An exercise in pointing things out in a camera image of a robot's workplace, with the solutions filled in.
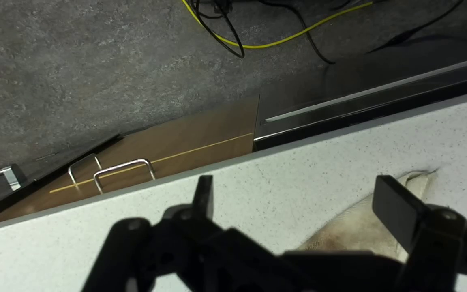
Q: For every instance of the metal cabinet door handle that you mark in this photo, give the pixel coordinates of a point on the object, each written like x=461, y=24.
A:
x=123, y=168

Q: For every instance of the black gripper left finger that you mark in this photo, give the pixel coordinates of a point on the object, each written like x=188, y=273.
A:
x=185, y=244

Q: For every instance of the black dishwasher front panel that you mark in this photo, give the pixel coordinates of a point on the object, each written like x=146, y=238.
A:
x=357, y=92

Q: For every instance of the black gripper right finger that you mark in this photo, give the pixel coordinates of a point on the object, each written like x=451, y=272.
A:
x=435, y=238

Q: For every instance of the stained cream cloth napkin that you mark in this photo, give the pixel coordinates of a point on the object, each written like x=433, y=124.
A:
x=355, y=231

